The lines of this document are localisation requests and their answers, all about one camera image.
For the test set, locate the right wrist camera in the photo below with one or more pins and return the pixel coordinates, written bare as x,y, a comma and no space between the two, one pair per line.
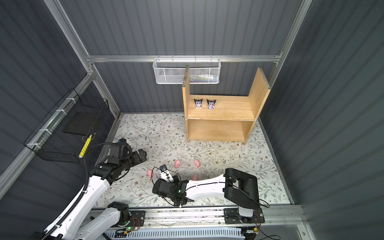
165,174

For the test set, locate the yellow marker pen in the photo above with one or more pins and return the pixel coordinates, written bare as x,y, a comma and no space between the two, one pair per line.
85,147

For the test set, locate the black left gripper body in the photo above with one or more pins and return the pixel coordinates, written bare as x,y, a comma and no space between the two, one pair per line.
127,163

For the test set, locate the purple black cat figurine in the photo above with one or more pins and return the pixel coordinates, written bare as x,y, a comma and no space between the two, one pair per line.
211,104
198,103

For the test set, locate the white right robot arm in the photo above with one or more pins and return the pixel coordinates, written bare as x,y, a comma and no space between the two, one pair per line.
236,186

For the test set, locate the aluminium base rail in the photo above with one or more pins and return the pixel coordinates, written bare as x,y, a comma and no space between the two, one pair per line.
190,217

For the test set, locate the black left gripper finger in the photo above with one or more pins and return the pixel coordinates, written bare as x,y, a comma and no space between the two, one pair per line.
142,155
135,159

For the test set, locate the items in mesh basket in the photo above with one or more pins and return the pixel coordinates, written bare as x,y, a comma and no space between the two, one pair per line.
204,79

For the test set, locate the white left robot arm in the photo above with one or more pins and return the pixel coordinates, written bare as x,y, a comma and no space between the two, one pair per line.
67,226

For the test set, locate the white vented cover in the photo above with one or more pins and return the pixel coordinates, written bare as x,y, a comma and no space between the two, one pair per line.
214,233

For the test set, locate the black wire basket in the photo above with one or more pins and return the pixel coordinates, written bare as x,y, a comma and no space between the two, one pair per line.
63,135

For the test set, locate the wooden shelf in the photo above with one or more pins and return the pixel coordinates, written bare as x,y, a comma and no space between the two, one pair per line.
232,119

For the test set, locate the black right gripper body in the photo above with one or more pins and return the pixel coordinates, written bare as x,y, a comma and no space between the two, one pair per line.
175,181

